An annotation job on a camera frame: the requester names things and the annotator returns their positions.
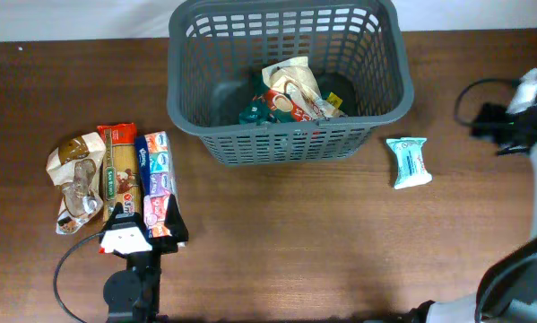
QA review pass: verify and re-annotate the Kleenex tissue multipack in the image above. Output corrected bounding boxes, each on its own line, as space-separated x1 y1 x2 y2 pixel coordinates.
134 131 176 239

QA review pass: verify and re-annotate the teal wet wipes pack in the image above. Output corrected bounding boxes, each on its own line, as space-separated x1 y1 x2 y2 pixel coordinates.
385 137 433 189

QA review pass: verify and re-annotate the green Nescafe coffee bag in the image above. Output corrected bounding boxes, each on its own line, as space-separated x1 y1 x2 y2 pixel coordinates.
238 74 344 126

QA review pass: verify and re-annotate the beige snack bag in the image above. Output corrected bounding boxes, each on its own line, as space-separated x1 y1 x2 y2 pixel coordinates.
259 57 346 123

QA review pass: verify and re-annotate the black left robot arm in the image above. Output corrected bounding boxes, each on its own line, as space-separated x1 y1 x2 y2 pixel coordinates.
100 195 189 322

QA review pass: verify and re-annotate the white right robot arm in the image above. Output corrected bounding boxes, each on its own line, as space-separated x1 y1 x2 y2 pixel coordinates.
397 68 537 323

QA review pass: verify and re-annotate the orange spaghetti packet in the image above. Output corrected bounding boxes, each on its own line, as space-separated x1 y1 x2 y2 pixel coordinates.
97 123 143 223

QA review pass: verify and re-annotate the brown white cookie bag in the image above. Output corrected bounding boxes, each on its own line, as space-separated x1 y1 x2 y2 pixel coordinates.
46 132 106 235

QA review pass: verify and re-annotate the grey plastic basket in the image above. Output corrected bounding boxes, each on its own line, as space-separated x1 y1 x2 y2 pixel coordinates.
167 0 414 166

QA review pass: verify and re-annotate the black cable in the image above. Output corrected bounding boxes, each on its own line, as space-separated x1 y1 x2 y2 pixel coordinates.
52 231 106 323

